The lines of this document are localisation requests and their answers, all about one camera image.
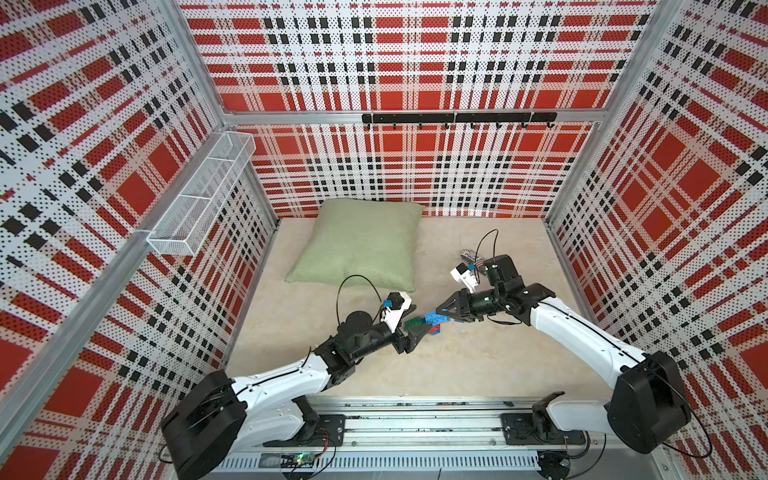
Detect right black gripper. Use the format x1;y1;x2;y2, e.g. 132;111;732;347
436;287;505;323

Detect green 2x4 lego brick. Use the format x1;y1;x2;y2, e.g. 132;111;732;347
403;317;427;332

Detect blue 2x4 lego brick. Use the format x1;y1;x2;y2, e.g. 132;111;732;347
425;312;450;325

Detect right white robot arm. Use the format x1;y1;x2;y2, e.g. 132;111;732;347
436;255;693;454

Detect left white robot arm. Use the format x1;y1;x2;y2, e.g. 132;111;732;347
160;311;432;479

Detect green square cushion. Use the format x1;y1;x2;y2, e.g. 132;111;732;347
285;198;424;293

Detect green circuit board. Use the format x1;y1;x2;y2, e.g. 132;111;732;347
279;452;316;470

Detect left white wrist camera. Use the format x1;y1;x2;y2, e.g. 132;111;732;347
381;292;412;333

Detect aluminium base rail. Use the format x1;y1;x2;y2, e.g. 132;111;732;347
210;397;682;479

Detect black wall hook rail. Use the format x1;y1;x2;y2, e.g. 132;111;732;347
361;111;558;127

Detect white wire mesh basket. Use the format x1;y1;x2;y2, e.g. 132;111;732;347
147;131;255;257

